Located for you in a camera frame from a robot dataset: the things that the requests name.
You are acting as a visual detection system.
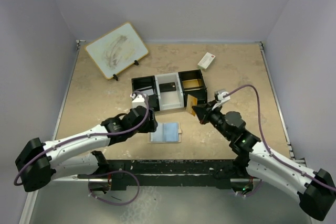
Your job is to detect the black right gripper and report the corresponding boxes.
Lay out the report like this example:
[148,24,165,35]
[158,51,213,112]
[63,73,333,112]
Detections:
[192,99,232,140]

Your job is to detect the gold card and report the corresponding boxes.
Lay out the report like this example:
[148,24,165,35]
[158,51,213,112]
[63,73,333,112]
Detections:
[186,94,197,116]
[182,79,203,90]

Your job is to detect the beige card holder wallet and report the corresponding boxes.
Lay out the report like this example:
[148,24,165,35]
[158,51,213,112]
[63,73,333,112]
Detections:
[149,122,182,144]

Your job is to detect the dark grey card with chip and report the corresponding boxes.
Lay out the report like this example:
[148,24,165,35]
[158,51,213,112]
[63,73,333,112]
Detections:
[159,82,176,92]

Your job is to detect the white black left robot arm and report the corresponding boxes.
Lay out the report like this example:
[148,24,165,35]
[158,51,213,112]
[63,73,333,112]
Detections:
[14,106,158,192]

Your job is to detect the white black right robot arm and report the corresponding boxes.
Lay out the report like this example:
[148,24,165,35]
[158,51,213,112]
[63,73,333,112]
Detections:
[192,104,335,221]

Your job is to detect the white card in left bin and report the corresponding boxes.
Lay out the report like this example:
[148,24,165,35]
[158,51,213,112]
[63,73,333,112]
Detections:
[142,89,155,96]

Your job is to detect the black right bin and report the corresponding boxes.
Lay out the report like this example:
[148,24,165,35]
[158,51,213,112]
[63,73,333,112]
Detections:
[178,69,208,107]

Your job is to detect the black bin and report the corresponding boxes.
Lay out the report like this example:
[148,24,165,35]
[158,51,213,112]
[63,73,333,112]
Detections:
[131,76,160,111]
[178,69,208,107]

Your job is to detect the white middle bin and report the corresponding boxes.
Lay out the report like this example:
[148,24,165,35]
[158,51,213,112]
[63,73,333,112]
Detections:
[154,72,184,111]

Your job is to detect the black left bin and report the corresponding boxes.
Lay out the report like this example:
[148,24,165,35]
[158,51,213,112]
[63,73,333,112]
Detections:
[131,76,160,111]

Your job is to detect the small white red box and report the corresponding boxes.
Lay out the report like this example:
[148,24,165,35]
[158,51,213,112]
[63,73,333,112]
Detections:
[197,52,216,70]

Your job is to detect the black board stand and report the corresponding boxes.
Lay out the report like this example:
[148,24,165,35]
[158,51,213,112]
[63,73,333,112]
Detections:
[112,60,139,81]

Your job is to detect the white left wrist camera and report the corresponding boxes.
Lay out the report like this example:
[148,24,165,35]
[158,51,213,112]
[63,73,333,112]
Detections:
[130,92,149,109]

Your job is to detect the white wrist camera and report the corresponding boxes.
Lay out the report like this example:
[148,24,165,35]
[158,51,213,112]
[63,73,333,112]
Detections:
[212,89,230,110]
[130,92,149,109]

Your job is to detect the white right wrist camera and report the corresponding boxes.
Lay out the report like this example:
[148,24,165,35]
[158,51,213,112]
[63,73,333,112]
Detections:
[212,89,230,110]

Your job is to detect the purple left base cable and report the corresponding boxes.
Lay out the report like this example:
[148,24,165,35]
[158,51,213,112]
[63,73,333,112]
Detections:
[88,170,141,206]

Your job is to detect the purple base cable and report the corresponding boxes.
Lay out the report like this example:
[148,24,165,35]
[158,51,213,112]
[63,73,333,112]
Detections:
[235,179,263,199]
[88,170,141,206]

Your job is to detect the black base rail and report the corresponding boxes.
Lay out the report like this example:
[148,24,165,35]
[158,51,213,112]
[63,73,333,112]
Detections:
[78,158,253,191]

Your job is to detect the white board with wooden frame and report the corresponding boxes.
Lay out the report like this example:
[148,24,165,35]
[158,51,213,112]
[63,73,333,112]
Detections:
[85,22,149,80]

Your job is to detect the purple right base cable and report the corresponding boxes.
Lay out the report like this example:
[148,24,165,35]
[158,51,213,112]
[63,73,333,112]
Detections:
[235,179,263,199]

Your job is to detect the aluminium table frame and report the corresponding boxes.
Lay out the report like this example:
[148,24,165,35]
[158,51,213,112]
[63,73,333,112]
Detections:
[20,43,311,223]

